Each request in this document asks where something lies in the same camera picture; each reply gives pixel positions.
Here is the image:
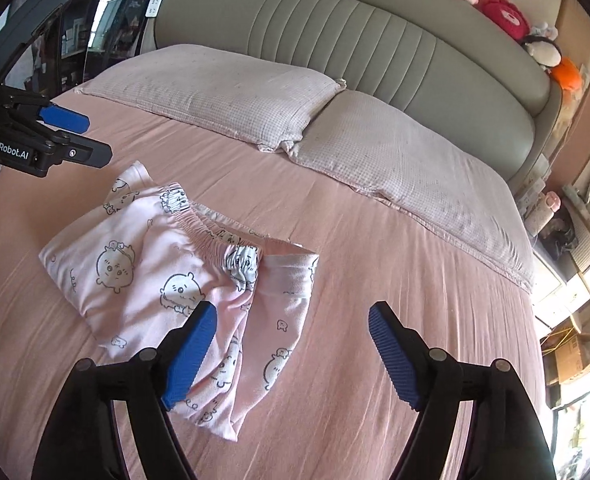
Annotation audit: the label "pink checked pillow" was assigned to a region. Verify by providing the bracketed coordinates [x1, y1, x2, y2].
[74, 44, 348, 153]
[282, 90, 535, 293]

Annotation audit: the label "grey padded headboard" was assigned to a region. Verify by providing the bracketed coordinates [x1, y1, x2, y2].
[145, 0, 561, 196]

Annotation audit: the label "black and white plush toy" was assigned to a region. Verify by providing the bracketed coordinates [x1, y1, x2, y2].
[520, 22, 562, 71]

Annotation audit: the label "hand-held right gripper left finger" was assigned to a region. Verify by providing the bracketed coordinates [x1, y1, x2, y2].
[30, 300, 219, 480]

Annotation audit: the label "cardboard box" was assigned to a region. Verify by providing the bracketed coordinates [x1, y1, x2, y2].
[545, 315, 590, 386]

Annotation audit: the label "pink printed pants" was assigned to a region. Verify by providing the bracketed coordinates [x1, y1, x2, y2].
[39, 160, 321, 443]

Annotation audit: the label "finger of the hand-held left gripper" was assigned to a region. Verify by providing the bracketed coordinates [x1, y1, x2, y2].
[39, 102, 92, 134]
[27, 132, 113, 177]

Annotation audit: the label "orange plush toy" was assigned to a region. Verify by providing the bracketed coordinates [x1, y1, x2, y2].
[550, 56, 583, 92]

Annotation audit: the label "red plush toy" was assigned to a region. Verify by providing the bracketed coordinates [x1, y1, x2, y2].
[478, 0, 531, 41]

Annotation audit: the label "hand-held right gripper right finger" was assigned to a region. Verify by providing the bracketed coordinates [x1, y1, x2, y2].
[367, 301, 558, 480]

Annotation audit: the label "cream plush toy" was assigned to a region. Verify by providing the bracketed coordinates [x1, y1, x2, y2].
[550, 87, 583, 136]

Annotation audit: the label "white nightstand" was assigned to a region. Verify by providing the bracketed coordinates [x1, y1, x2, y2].
[530, 245, 576, 306]

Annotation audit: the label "pink bed sheet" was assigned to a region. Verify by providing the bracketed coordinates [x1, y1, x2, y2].
[0, 72, 548, 480]

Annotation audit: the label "glass display cabinet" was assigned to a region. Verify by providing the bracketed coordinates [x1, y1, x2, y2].
[5, 0, 176, 101]

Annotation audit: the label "pink water bottle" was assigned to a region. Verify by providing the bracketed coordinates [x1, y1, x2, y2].
[525, 194, 561, 236]

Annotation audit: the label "white ribbed storage box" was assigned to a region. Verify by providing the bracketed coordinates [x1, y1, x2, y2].
[570, 220, 590, 271]

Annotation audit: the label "black bag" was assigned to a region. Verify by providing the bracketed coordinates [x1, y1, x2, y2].
[540, 207, 576, 261]

